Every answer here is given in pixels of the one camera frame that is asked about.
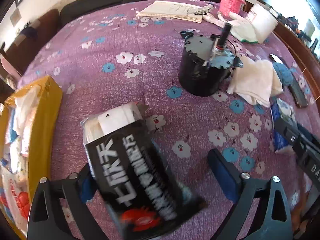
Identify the red white wipes pack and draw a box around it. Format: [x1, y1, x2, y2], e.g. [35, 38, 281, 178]
[1, 168, 30, 236]

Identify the blue Vinda tissue pack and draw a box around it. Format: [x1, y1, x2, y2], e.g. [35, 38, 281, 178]
[271, 98, 297, 155]

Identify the black wipes pack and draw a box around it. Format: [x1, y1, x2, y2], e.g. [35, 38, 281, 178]
[81, 102, 206, 239]

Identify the white fluffy towel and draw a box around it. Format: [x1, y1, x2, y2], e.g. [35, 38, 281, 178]
[13, 85, 41, 135]

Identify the black phone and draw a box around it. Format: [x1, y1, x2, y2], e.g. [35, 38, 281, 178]
[269, 54, 309, 108]

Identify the white crumpled cloth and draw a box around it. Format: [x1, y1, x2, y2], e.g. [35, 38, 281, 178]
[227, 56, 283, 108]

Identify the wooden sideboard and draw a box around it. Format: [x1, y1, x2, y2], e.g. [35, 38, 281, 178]
[273, 22, 319, 74]

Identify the yellow cardboard tray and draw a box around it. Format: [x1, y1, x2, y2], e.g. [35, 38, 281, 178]
[1, 76, 63, 239]

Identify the purple floral tablecloth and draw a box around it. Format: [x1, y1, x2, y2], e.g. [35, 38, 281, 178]
[18, 1, 311, 239]

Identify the white plastic bucket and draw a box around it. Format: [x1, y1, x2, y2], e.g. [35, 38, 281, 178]
[245, 4, 278, 44]

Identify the white work glove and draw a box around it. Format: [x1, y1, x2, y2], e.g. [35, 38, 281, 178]
[202, 12, 258, 43]

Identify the brown armchair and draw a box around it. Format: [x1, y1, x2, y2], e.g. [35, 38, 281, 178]
[1, 9, 61, 81]

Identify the white paper notebook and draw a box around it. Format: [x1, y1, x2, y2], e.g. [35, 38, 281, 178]
[136, 1, 213, 23]

